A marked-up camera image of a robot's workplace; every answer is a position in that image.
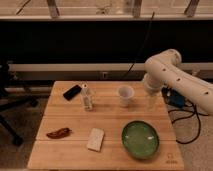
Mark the blue box on floor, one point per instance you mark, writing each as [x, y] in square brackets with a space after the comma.
[176, 100]

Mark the black office chair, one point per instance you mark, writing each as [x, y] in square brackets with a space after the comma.
[5, 78]

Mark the white sponge block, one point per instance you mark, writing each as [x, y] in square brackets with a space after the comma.
[95, 139]

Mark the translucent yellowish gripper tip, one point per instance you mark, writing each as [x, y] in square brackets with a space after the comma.
[151, 101]

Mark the clear glass bottle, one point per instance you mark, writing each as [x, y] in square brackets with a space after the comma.
[86, 97]

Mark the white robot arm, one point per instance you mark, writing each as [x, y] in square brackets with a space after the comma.
[162, 69]

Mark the black phone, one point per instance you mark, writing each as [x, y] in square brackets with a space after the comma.
[72, 92]

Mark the red chili pepper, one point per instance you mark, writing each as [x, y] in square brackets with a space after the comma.
[61, 133]

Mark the green ceramic bowl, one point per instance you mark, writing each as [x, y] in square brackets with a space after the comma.
[140, 140]

